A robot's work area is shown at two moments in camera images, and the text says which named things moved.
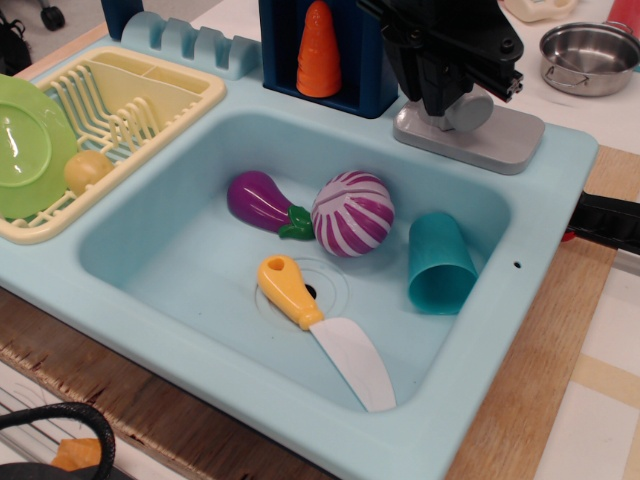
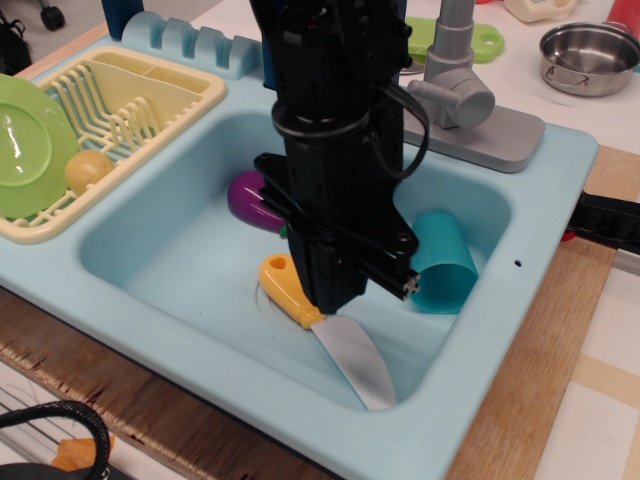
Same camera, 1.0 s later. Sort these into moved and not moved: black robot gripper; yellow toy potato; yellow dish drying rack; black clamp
Moved: black robot gripper
Not moved: yellow toy potato; yellow dish drying rack; black clamp
